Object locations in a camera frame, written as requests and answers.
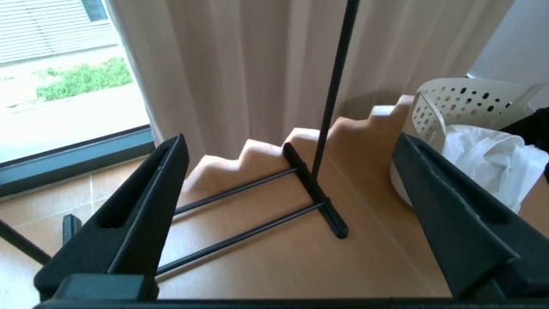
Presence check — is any white laundry basket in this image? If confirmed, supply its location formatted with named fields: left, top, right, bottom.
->
left=389, top=77, right=548, bottom=208

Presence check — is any black clothes rack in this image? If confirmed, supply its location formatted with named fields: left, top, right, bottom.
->
left=0, top=0, right=361, bottom=276

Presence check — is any white printed t-shirt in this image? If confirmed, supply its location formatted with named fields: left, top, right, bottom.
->
left=441, top=124, right=549, bottom=215

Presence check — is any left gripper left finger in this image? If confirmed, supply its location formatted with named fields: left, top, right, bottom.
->
left=33, top=133, right=190, bottom=301

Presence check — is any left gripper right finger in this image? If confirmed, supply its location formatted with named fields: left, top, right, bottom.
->
left=391, top=131, right=549, bottom=300

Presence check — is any window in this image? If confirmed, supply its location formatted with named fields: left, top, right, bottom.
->
left=0, top=0, right=156, bottom=198

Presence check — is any beige curtain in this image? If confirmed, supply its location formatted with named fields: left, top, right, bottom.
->
left=105, top=0, right=516, bottom=169

